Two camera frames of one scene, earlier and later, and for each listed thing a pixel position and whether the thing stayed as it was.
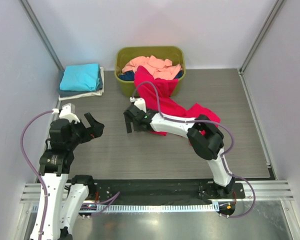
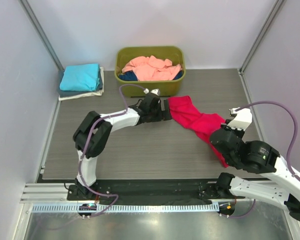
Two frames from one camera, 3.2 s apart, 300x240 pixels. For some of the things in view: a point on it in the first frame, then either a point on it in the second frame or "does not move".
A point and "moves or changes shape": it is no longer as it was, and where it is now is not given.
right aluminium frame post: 265,26 does not move
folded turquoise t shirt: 83,77 does not move
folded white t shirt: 91,94 does not move
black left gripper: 84,129 → 165,109
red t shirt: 169,105 moves or changes shape
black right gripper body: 133,118 → 217,139
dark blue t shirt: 129,75 does not move
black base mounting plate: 164,191 does not move
